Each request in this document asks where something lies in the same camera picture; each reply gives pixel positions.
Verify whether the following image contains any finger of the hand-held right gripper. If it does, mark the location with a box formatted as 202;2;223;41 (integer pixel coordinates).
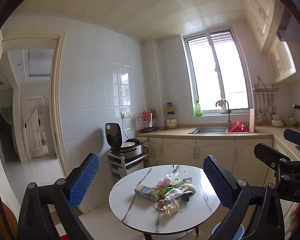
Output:
284;129;300;148
254;142;294;178

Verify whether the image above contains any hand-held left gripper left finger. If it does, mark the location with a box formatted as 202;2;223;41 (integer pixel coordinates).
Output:
17;153;100;240

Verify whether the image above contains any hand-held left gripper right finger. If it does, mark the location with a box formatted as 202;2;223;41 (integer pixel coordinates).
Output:
203;155;285;240

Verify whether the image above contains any white red-print snack bag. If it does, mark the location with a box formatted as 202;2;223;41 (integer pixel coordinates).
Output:
165;189;188;204

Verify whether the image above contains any clear plastic wrapper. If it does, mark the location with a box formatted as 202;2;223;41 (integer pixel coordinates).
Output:
166;164;181;180

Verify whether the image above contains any light green packet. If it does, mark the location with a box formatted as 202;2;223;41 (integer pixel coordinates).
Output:
164;185;182;196

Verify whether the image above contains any pink plastic bag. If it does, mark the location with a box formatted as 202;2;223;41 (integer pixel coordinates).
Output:
157;176;175;188

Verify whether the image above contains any blue plastic bin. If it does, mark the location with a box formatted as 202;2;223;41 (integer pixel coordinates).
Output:
211;224;245;240

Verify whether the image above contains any blue green milk carton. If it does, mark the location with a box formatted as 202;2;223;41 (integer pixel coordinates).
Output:
134;184;161;202

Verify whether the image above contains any stack of white bowls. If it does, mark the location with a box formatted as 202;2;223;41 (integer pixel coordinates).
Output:
271;114;284;127

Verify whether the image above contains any wooden cutting board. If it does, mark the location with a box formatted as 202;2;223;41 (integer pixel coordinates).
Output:
249;108;256;132

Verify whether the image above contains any row of hanging metal utensils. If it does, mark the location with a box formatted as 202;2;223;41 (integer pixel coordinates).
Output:
254;92;276;120

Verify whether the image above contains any red plastic basin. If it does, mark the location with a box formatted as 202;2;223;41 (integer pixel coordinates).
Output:
227;122;250;133

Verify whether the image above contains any metal storage rack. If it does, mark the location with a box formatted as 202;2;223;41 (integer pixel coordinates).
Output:
107;152;150;183

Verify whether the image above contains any stainless steel sink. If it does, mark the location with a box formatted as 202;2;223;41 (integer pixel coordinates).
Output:
189;127;258;134

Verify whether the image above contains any black silver rice cooker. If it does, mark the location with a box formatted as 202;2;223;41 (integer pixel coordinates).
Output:
105;122;144;161

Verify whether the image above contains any metal kitchen faucet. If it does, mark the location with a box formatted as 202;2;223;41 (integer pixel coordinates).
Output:
216;99;232;130

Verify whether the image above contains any white panel door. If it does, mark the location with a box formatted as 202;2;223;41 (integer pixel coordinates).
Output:
21;97;50;159

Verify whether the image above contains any round marble table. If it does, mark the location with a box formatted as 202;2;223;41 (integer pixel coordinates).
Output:
109;164;222;240

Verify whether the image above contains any glass jar with beige contents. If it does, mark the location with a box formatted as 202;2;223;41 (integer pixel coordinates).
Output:
166;114;177;130

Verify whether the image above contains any green dish soap bottle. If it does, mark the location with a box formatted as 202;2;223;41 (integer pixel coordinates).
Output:
194;98;203;117

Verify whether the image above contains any white rag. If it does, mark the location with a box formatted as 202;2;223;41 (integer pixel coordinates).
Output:
216;99;227;113

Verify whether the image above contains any brown wooden furniture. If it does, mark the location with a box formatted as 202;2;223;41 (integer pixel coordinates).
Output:
0;201;18;240

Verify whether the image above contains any sliding window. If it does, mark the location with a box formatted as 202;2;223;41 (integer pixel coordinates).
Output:
181;29;252;117

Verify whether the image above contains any range hood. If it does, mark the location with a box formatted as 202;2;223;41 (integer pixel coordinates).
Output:
276;4;300;43

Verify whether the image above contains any lattice door wall cabinet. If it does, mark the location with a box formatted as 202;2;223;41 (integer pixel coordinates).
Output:
266;40;297;84

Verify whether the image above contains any cream door frame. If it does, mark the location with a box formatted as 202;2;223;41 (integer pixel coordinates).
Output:
1;31;67;178

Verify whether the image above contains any wire dish rack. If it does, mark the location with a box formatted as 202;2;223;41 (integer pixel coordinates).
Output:
137;107;158;133

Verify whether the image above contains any cream wall cabinet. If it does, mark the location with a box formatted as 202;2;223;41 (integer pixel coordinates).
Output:
241;0;285;54

